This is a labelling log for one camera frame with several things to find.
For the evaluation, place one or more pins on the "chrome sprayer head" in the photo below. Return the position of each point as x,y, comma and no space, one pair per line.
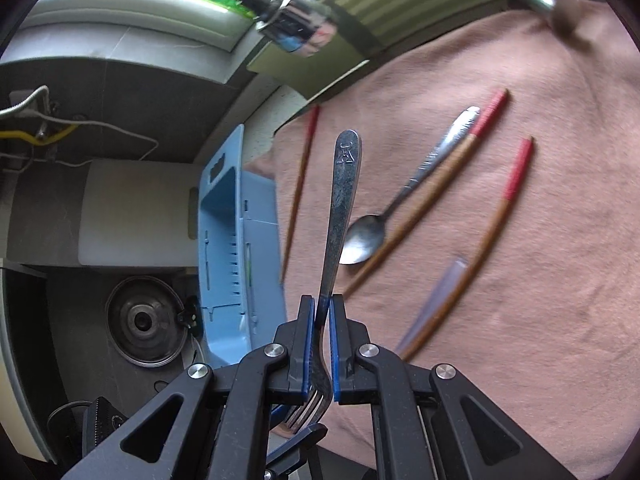
300,20

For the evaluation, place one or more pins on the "wooden chopstick with red end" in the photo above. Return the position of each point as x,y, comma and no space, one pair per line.
300,185
425,185
500,210

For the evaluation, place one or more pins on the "small metal spoon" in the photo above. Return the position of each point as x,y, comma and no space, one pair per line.
362,240

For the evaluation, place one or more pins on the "white cutting board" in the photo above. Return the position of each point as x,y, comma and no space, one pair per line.
135,210

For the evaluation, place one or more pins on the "sink drain strainer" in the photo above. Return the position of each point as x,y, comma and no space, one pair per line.
125,320

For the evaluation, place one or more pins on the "pink towel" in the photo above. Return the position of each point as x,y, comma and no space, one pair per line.
550,260

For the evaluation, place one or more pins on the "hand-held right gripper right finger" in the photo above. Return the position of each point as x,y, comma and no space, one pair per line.
336,370

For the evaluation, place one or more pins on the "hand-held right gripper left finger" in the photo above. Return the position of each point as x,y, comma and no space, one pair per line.
307,360

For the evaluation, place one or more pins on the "blue plastic utensil tray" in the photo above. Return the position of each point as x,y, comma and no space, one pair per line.
220,260

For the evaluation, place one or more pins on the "pale green ribbed drain board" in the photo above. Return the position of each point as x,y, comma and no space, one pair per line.
410,10

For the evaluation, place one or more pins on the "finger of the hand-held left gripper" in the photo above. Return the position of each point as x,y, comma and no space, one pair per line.
300,442

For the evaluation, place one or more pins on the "metal fork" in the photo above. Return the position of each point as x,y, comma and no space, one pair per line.
342,200

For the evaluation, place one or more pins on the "clear plastic spoon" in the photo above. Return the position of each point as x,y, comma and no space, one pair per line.
440,300

